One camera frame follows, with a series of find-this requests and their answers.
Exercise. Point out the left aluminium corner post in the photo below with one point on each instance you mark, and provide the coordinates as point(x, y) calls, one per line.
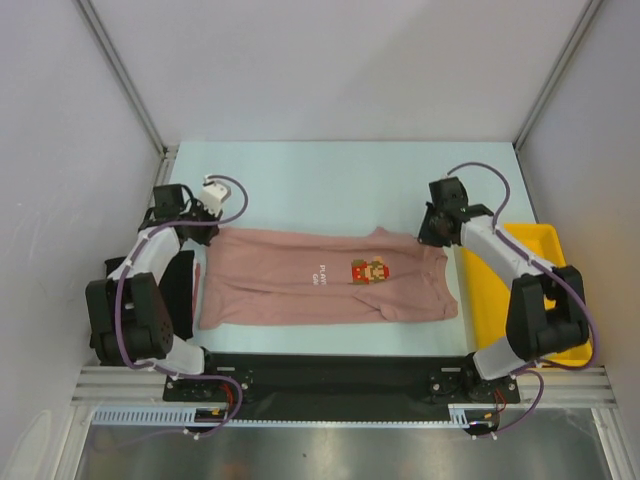
point(107, 48)

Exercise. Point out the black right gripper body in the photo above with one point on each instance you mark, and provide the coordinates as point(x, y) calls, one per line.
point(431, 232)

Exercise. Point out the pink t shirt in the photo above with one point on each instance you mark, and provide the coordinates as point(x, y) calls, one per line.
point(276, 278)

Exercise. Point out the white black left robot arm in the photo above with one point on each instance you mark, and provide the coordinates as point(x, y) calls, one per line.
point(143, 312)

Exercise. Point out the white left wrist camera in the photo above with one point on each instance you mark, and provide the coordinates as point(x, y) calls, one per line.
point(213, 195)

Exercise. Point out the yellow plastic tray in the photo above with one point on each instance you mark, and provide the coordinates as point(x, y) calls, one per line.
point(490, 291)

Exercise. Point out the white slotted cable duct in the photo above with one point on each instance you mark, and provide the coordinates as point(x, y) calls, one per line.
point(208, 417)

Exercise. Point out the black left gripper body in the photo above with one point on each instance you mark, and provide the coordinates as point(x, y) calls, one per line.
point(198, 212)

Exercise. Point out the aluminium frame rail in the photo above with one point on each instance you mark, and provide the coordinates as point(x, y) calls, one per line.
point(98, 385)

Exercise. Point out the aluminium corner post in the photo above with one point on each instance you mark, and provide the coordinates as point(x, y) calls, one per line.
point(107, 48)
point(577, 35)

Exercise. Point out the right aluminium corner post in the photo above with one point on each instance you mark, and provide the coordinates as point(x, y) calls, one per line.
point(577, 35)

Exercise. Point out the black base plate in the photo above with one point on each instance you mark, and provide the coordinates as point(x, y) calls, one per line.
point(342, 382)

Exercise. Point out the folded black t shirt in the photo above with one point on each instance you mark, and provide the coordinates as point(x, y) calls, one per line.
point(176, 288)

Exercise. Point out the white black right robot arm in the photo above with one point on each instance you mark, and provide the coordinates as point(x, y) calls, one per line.
point(546, 311)

